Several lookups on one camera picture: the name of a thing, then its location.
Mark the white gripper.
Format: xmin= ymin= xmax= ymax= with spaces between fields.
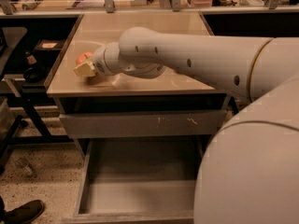
xmin=74 ymin=42 xmax=121 ymax=77

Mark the red apple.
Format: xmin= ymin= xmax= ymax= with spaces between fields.
xmin=76 ymin=51 xmax=93 ymax=65

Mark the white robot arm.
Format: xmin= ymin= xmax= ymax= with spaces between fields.
xmin=74 ymin=27 xmax=299 ymax=224

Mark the grey drawer cabinet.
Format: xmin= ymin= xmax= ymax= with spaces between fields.
xmin=47 ymin=11 xmax=238 ymax=148

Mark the closed grey top drawer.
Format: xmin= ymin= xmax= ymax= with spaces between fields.
xmin=60 ymin=110 xmax=226 ymax=139

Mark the open grey middle drawer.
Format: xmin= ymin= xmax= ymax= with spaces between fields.
xmin=62 ymin=136 xmax=201 ymax=224

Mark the black round object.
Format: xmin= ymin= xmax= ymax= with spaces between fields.
xmin=23 ymin=65 xmax=46 ymax=83

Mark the dark shoe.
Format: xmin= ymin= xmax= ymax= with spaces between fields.
xmin=0 ymin=200 xmax=45 ymax=224

